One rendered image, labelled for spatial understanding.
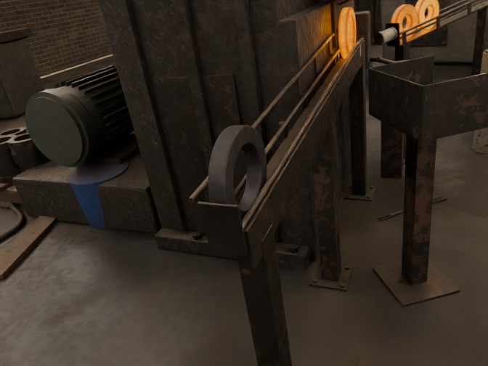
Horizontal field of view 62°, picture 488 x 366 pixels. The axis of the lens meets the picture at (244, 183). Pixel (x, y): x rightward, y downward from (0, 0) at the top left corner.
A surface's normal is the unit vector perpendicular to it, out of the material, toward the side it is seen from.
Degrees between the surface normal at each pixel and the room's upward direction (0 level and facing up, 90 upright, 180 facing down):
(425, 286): 0
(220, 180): 68
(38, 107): 90
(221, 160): 45
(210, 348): 0
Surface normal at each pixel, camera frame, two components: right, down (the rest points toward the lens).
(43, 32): 0.91, 0.06
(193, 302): -0.15, -0.88
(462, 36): -0.60, 0.44
